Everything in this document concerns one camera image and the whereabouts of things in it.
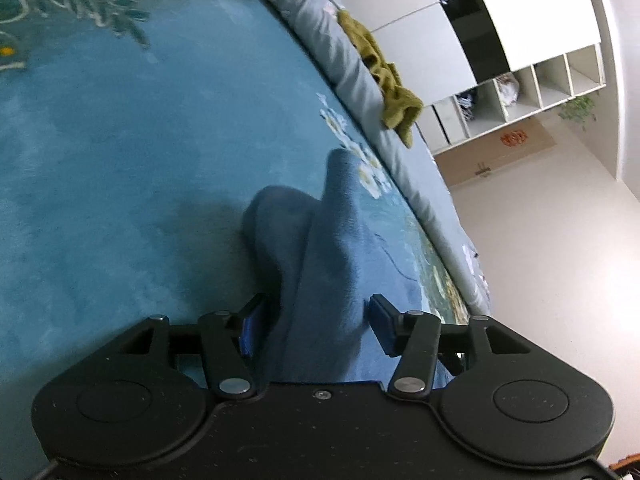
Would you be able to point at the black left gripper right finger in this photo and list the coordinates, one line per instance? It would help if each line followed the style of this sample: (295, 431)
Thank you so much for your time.
(391, 327)

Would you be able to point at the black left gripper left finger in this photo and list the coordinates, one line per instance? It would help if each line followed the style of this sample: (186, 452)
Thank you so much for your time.
(257, 319)

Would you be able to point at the blue fleece garment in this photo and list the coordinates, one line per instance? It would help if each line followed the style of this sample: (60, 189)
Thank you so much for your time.
(322, 261)

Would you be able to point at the white open shelf unit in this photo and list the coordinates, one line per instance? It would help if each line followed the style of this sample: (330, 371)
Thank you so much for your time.
(510, 98)

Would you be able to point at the brown wooden door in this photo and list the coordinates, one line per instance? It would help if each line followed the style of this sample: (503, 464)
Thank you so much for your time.
(485, 155)

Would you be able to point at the olive green sweater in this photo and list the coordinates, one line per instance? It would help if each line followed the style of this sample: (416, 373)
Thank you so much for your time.
(401, 107)

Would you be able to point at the red door decoration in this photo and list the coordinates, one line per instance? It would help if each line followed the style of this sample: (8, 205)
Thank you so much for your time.
(514, 138)

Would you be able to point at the teal floral bed sheet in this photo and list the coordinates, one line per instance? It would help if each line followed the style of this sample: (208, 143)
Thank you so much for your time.
(134, 133)

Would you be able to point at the green hanging plant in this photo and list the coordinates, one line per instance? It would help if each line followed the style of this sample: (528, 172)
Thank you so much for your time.
(579, 111)

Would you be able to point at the white black sliding wardrobe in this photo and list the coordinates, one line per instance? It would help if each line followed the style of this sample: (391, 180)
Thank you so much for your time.
(443, 47)

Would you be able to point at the light blue floral duvet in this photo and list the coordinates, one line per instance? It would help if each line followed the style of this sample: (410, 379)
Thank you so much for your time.
(413, 169)

